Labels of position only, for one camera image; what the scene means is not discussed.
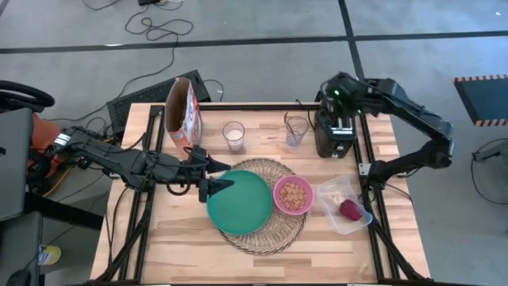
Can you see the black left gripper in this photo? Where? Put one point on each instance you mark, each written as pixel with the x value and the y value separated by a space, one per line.
pixel 186 171

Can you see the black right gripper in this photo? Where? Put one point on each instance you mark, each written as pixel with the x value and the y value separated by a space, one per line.
pixel 341 85

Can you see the orange pumpkin cereal box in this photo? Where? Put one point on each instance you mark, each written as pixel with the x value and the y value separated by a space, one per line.
pixel 176 115

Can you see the red fruit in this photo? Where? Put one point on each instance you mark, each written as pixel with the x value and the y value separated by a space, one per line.
pixel 351 210

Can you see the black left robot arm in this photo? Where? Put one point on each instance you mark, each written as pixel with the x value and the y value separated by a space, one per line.
pixel 119 159

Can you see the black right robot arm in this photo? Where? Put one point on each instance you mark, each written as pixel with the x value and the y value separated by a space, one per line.
pixel 420 115

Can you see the green plate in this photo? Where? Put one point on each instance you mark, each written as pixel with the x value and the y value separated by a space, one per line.
pixel 242 202

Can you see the clear glass with white filling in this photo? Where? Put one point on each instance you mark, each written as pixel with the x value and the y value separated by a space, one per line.
pixel 234 137

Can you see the black toaster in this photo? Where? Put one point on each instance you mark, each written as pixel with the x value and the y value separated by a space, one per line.
pixel 333 143

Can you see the empty clear glass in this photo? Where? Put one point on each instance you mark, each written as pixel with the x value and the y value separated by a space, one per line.
pixel 299 135

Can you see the metal spoon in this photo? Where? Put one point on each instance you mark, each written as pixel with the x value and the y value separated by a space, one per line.
pixel 291 129

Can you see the pink bowl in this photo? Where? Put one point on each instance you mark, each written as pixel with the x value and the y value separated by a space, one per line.
pixel 278 186

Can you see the brown cereal rings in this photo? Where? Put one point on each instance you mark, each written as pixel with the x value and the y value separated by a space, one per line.
pixel 293 196

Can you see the round woven straw placemat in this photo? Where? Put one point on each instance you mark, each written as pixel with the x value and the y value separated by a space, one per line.
pixel 274 238

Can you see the black perforated panel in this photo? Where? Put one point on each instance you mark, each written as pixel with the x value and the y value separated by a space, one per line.
pixel 151 95

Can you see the clear plastic container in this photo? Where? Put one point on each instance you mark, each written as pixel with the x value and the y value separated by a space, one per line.
pixel 331 210

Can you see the hazard-striped dark platform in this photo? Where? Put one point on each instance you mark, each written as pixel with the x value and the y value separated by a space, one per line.
pixel 482 99

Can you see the grey metal stand foot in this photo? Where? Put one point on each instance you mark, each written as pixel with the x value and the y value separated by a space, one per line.
pixel 492 151

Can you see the orange bag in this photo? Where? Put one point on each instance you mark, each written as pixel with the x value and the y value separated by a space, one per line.
pixel 43 135

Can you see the yellow white packet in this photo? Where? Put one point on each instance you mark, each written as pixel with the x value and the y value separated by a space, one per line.
pixel 49 255

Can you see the black power adapter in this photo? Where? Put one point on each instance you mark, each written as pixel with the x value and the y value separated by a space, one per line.
pixel 148 2

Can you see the grey chair seat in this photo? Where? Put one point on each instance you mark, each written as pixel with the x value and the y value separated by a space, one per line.
pixel 14 167

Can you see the black chair backrest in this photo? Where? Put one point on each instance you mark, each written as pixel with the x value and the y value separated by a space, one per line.
pixel 28 93

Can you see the black aluminium cross rail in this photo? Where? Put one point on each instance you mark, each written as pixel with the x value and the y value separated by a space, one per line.
pixel 258 106

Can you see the black aluminium table frame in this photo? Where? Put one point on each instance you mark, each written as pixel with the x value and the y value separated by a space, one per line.
pixel 383 246
pixel 139 222

